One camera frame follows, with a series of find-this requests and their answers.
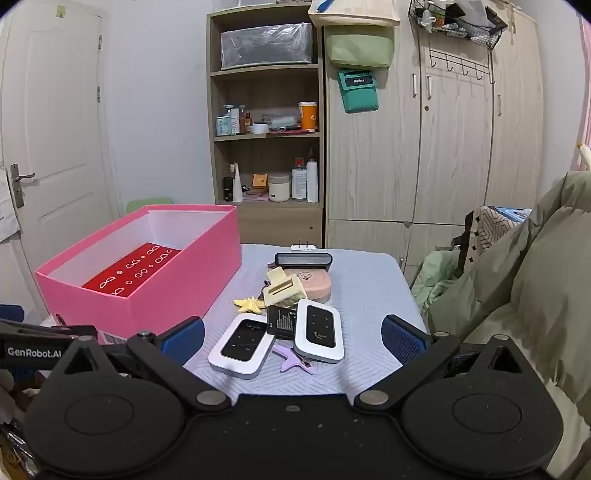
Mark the white pocket router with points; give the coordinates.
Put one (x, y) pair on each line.
(318, 330)
(242, 344)

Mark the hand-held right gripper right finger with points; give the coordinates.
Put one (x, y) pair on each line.
(401, 339)

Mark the white labelled bottle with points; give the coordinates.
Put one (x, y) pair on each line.
(235, 123)

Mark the purple starfish hair clip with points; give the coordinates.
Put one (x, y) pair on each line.
(293, 362)

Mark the tall white bottle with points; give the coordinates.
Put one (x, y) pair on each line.
(313, 182)

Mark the green fabric pouch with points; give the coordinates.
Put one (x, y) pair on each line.
(360, 50)

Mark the pink cardboard box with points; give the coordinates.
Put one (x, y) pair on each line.
(161, 295)

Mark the yellow starfish hair clip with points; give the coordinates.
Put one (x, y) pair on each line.
(249, 303)

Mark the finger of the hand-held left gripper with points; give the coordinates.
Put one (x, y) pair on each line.
(11, 314)

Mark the wooden bookshelf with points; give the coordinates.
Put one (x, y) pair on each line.
(268, 224)

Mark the white spray bottle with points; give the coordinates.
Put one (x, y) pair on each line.
(299, 184)

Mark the white cosmetic tube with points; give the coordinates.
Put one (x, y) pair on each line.
(237, 187)

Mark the pink round compact case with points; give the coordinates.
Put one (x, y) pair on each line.
(316, 281)

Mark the orange paper cup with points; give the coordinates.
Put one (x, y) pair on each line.
(308, 117)

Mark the black battery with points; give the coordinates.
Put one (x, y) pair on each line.
(282, 321)

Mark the white plug charger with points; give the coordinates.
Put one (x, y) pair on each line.
(303, 248)

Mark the grey striped tablecloth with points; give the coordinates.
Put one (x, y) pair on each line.
(364, 295)

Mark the white round tin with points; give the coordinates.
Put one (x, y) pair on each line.
(260, 128)

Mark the red printed box liner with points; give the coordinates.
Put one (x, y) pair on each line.
(134, 270)

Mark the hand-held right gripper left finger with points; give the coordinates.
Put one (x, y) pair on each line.
(184, 339)

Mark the light wooden wardrobe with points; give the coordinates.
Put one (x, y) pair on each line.
(369, 161)

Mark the grey plastic storage box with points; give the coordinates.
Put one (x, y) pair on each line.
(265, 46)

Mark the teal fabric pouch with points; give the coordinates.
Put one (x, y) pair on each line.
(360, 97)

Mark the light green cloth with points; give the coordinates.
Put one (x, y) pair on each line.
(436, 277)

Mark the pink flat box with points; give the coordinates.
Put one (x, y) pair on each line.
(256, 194)

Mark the clear plastic pouch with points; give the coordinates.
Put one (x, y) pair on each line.
(279, 121)

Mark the olive padded jacket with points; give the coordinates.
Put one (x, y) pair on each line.
(531, 277)

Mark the black oblong case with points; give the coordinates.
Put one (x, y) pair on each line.
(302, 261)

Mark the cream plastic stand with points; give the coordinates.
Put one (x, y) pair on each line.
(284, 286)

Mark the teal labelled jar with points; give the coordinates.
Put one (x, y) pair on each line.
(223, 126)

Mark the brown small bottle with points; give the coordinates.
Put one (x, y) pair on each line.
(248, 123)

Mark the small orange wooden box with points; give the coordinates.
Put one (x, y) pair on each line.
(260, 181)

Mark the white lidded jar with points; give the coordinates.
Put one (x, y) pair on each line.
(279, 189)

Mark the cream fabric bag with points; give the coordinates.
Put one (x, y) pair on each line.
(355, 14)

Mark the metal hook rack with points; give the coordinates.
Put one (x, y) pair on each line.
(461, 62)

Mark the geometric patterned cloth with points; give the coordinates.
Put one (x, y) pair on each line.
(494, 226)

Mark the green folding table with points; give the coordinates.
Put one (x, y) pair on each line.
(147, 205)

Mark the black small bottle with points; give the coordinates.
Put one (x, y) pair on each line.
(228, 190)

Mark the white door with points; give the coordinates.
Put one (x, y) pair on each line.
(55, 115)

